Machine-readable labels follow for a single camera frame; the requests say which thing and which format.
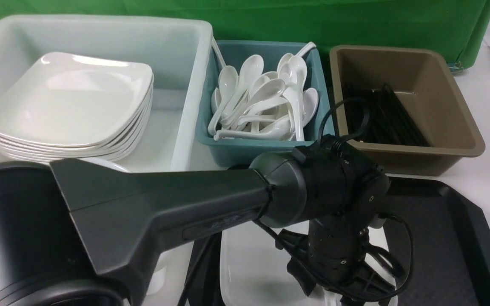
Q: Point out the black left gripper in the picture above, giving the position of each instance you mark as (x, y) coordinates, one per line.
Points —
(333, 256)

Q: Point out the white square rice plate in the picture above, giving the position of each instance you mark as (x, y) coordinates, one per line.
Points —
(253, 272)

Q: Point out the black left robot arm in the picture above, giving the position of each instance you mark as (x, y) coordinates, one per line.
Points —
(74, 233)

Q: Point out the black plastic serving tray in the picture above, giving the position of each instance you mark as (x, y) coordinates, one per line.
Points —
(451, 239)

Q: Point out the pile of black chopsticks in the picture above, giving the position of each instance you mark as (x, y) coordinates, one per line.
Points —
(379, 117)

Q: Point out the teal plastic bin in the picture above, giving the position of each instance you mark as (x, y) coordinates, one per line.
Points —
(229, 152)

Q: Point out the pile of white soup spoons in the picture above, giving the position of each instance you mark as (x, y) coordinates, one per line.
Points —
(251, 103)

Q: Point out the brown plastic bin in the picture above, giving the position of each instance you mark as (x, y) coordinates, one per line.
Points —
(428, 91)

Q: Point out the stack of white small bowls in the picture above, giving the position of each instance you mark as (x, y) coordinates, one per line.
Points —
(105, 163)

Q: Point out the green backdrop cloth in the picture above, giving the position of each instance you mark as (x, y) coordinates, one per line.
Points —
(453, 28)

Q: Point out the large white plastic tub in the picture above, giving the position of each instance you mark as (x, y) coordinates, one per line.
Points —
(177, 50)

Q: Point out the stack of white square plates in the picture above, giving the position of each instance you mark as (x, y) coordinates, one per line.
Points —
(72, 106)

